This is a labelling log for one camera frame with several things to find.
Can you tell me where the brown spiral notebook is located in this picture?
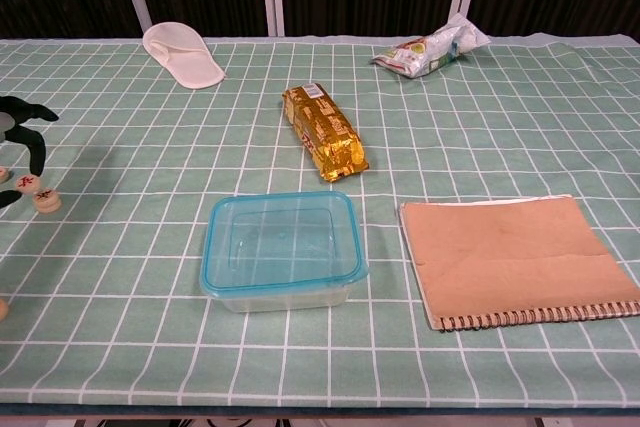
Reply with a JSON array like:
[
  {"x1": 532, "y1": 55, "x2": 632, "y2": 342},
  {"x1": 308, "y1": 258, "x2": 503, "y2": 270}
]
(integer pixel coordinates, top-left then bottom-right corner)
[{"x1": 398, "y1": 193, "x2": 640, "y2": 333}]

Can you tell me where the green checked tablecloth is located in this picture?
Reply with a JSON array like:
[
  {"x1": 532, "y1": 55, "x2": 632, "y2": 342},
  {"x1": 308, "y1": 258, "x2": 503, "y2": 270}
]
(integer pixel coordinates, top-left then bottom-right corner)
[{"x1": 0, "y1": 32, "x2": 640, "y2": 409}]

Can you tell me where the blue clear plastic container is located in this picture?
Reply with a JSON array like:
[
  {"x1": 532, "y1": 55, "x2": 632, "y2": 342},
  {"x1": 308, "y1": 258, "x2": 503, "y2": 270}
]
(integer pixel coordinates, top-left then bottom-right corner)
[{"x1": 199, "y1": 190, "x2": 370, "y2": 314}]

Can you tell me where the white disposable slipper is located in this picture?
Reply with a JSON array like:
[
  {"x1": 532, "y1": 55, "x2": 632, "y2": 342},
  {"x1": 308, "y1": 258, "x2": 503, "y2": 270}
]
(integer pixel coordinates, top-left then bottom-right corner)
[{"x1": 142, "y1": 21, "x2": 226, "y2": 91}]

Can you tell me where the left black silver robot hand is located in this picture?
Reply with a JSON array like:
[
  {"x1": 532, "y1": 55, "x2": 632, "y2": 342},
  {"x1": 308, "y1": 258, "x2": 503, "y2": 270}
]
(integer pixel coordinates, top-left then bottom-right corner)
[{"x1": 0, "y1": 95, "x2": 60, "y2": 211}]

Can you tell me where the gold foil biscuit pack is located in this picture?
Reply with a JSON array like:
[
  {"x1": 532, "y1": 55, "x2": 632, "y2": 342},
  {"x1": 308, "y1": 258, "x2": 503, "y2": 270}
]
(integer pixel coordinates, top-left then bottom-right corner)
[{"x1": 282, "y1": 81, "x2": 371, "y2": 183}]

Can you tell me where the green white snack bag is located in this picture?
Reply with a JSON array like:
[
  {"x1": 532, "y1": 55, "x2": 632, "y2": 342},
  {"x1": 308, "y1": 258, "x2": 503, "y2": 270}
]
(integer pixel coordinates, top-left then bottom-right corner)
[{"x1": 370, "y1": 13, "x2": 491, "y2": 79}]

